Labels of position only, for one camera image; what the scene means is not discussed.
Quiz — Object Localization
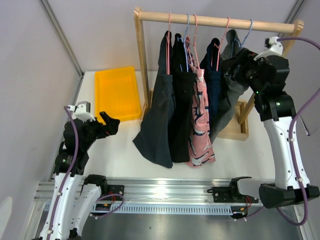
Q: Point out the wooden clothes rack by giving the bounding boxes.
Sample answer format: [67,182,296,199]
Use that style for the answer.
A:
[133,7,304,141]

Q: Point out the black shorts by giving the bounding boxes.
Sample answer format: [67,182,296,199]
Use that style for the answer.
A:
[168,33,196,163]

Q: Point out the dark teal shorts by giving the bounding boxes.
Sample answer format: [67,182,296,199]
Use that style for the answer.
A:
[133,31,175,169]

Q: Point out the navy blue shorts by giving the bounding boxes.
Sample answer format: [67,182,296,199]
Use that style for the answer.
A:
[200,38,222,120]

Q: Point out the aluminium corner profile right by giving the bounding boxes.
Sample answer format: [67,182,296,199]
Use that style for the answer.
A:
[284,0,308,24]

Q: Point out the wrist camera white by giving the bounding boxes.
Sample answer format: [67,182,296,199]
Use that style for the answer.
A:
[254,36,283,61]
[68,101,96,122]

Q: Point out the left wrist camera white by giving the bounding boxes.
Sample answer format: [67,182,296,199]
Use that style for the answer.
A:
[68,101,96,122]

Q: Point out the white slotted cable duct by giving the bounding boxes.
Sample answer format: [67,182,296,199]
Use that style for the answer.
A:
[43,202,235,216]

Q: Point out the pink patterned shorts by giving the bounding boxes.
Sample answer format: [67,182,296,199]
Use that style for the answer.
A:
[186,36,216,168]

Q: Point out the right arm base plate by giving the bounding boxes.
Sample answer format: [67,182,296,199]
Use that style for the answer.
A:
[207,187,259,204]

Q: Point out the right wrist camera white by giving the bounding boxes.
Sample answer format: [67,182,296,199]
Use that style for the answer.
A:
[254,36,283,61]

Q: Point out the grey shorts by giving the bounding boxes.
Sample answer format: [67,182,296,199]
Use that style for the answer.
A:
[209,29,248,142]

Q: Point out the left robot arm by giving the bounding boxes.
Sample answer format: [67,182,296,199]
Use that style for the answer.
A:
[38,105,123,240]

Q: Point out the aluminium corner profile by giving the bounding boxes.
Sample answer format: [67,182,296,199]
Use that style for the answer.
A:
[38,0,85,78]
[284,0,308,24]

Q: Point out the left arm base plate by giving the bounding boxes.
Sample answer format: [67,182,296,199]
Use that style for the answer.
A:
[105,184,125,202]

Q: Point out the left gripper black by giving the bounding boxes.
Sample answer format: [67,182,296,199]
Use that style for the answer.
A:
[81,111,120,150]

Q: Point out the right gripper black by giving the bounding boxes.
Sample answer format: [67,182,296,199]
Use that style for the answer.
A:
[222,47,266,95]

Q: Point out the yellow plastic bin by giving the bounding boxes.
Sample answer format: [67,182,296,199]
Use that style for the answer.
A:
[94,66,142,122]

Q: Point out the aluminium mounting rail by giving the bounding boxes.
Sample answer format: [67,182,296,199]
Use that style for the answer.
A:
[33,176,266,204]

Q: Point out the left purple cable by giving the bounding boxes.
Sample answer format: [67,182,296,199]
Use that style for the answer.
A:
[48,105,125,235]

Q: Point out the aluminium corner profile left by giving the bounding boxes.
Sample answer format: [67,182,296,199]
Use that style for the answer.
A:
[38,0,85,78]

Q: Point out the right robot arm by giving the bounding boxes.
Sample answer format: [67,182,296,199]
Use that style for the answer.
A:
[224,48,320,209]

